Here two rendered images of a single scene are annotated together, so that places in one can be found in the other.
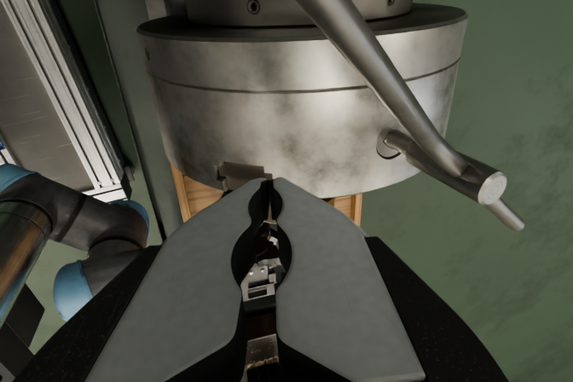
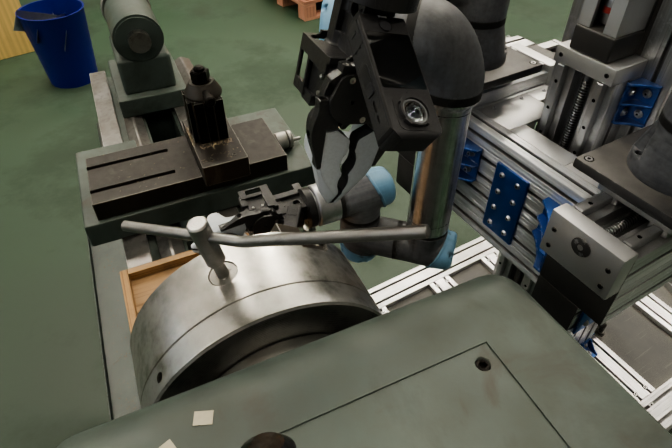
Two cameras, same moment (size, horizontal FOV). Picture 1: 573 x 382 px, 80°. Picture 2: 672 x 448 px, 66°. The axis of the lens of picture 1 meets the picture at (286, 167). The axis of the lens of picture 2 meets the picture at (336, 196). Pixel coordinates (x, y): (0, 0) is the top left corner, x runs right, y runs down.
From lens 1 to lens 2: 0.41 m
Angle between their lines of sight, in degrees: 35
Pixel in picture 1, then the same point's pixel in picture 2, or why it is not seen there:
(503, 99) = not seen: outside the picture
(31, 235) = (416, 216)
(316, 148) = (276, 257)
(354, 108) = (262, 280)
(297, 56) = (308, 297)
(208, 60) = (352, 295)
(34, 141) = not seen: hidden behind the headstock
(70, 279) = (386, 191)
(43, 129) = not seen: hidden behind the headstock
